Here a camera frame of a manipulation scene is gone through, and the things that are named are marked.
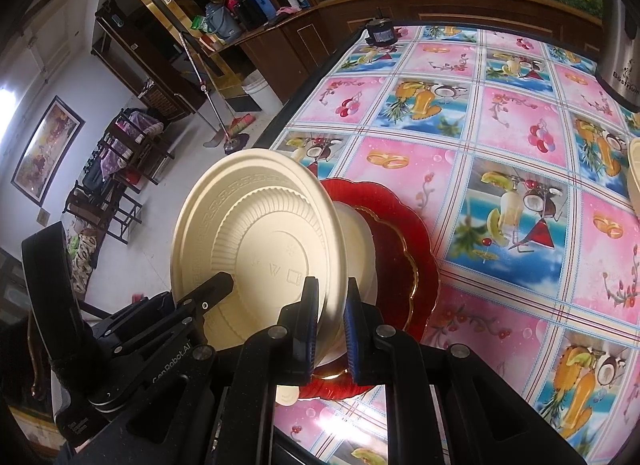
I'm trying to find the tall wooden display cabinet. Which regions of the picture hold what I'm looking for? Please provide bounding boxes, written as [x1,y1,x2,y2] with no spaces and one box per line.
[92,0,236,118]

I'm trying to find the large red ruffled plate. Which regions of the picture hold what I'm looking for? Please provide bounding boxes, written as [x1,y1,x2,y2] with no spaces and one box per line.
[295,176,441,401]

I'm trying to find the framed wall picture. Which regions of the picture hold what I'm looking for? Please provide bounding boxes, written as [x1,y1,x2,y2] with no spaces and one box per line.
[11,95,86,206]

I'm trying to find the mop with metal handle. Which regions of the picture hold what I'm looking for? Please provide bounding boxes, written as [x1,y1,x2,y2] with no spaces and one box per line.
[177,31,226,148]

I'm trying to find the purple clothes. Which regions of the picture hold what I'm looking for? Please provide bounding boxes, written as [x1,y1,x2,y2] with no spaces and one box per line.
[117,110,163,143]

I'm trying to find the patterned cloth pile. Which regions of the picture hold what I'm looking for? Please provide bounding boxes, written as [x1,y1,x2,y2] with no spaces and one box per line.
[67,228,103,296]

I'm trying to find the white plastic bucket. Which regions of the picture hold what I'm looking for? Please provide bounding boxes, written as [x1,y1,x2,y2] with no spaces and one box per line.
[242,70,281,108]

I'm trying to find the small black device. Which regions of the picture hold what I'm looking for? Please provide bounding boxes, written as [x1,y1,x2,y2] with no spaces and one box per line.
[364,9,397,46]

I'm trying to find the large white bowl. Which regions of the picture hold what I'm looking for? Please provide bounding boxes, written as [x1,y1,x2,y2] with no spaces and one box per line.
[320,200,379,368]

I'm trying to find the dark wooden chair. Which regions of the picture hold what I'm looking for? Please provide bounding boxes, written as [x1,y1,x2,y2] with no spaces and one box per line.
[62,180,143,246]
[100,108,176,196]

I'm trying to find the stainless steel thermos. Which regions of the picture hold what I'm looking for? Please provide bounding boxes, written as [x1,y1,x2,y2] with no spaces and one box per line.
[597,0,640,111]

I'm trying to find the red gold-rimmed plate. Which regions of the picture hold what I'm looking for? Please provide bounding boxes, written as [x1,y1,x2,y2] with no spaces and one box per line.
[312,202,420,381]

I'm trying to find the black-rimmed table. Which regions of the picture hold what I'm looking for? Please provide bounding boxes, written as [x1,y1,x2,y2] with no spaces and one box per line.
[257,20,640,465]

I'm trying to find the printed pink blue tablecloth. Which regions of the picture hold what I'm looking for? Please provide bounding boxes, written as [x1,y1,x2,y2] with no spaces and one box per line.
[272,22,640,465]

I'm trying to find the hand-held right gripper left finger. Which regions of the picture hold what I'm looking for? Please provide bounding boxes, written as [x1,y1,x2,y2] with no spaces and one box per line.
[75,276,320,465]

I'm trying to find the cream ribbed bowl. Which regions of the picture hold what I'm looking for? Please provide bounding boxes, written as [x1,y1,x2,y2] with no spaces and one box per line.
[627,138,640,201]
[171,148,347,376]

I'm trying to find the colourful broom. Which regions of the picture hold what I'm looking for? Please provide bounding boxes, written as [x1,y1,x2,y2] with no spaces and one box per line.
[222,114,256,153]

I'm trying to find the black bag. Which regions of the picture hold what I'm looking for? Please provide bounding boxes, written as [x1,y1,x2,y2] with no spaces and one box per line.
[80,165,113,191]

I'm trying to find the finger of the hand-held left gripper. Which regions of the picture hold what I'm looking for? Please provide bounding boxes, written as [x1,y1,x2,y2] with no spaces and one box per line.
[94,272,235,362]

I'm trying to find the black red thermos flask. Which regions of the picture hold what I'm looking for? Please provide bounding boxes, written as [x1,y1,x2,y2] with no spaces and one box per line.
[226,0,261,28]

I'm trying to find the brown wooden cabinet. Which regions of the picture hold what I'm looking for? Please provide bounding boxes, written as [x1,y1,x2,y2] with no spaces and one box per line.
[240,0,606,101]

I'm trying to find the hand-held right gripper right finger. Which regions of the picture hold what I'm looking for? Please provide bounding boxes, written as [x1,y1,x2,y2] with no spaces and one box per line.
[344,279,586,465]

